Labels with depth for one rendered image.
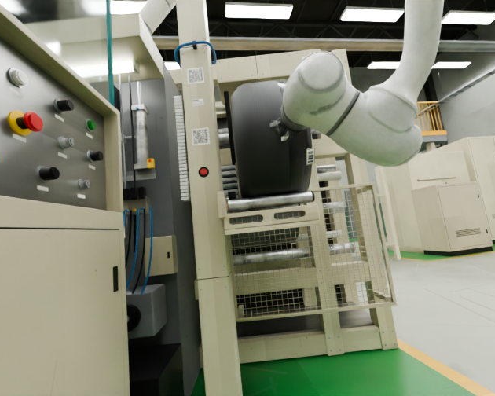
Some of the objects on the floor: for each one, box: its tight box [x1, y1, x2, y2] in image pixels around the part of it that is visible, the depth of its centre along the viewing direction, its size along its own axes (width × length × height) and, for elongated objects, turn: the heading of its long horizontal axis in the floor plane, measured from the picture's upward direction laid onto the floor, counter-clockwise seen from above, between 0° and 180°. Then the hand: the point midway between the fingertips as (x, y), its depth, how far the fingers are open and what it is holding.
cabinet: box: [411, 182, 493, 257], centre depth 452 cm, size 90×56×125 cm
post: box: [176, 0, 243, 396], centre depth 112 cm, size 13×13×250 cm
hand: (284, 134), depth 82 cm, fingers closed
